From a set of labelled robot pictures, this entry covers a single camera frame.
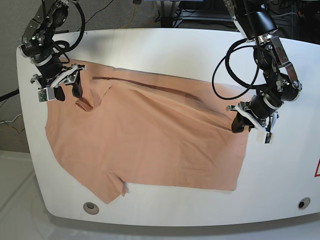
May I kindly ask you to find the aluminium frame rail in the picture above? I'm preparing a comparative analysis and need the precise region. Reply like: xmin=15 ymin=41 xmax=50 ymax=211
xmin=178 ymin=9 xmax=299 ymax=39

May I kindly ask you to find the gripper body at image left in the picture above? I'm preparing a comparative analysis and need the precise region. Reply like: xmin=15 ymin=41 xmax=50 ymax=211
xmin=30 ymin=60 xmax=86 ymax=89

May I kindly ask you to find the table cable grommet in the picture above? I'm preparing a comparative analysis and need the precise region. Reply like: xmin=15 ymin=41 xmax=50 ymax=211
xmin=298 ymin=197 xmax=311 ymax=210
xmin=83 ymin=202 xmax=100 ymax=215

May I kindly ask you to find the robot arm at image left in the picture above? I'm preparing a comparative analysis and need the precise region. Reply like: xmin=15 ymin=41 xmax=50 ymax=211
xmin=18 ymin=0 xmax=86 ymax=102

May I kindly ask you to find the peach orange T-shirt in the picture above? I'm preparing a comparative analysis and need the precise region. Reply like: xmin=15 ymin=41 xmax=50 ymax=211
xmin=45 ymin=62 xmax=249 ymax=204

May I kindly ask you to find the black strip behind table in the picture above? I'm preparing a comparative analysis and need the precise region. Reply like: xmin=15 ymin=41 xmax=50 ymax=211
xmin=55 ymin=30 xmax=70 ymax=34

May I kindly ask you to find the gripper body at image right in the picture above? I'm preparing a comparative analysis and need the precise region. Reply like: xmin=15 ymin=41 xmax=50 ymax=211
xmin=226 ymin=93 xmax=282 ymax=132

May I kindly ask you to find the yellow floor cable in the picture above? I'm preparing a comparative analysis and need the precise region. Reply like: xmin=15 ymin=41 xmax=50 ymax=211
xmin=120 ymin=3 xmax=137 ymax=30

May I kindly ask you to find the white floor cable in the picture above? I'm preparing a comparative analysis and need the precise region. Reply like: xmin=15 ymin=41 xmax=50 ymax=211
xmin=4 ymin=113 xmax=23 ymax=125

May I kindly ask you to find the left table cable grommet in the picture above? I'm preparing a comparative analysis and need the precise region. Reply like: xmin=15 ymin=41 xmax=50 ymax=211
xmin=83 ymin=202 xmax=100 ymax=215

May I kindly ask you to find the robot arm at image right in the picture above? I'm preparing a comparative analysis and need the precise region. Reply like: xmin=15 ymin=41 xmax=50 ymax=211
xmin=221 ymin=0 xmax=302 ymax=134

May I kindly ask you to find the right table cable grommet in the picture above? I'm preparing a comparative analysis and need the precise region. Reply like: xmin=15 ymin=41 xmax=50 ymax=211
xmin=298 ymin=197 xmax=311 ymax=210

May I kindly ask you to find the black desk leg base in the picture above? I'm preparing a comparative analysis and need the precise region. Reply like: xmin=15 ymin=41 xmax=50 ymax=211
xmin=159 ymin=0 xmax=176 ymax=28

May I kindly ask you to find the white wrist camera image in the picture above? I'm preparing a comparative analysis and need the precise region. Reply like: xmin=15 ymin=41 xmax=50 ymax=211
xmin=37 ymin=87 xmax=55 ymax=103
xmin=256 ymin=130 xmax=273 ymax=144

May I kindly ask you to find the black bar at left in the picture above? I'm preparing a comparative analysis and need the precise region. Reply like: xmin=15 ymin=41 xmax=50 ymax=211
xmin=0 ymin=88 xmax=20 ymax=102

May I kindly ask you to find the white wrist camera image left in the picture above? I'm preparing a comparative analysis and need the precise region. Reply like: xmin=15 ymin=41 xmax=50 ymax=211
xmin=37 ymin=87 xmax=55 ymax=103

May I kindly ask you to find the black floor cable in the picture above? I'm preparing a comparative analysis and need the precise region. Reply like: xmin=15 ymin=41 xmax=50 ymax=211
xmin=83 ymin=0 xmax=117 ymax=30

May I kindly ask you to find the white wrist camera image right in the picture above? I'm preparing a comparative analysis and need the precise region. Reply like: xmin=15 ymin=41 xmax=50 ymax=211
xmin=256 ymin=130 xmax=273 ymax=144

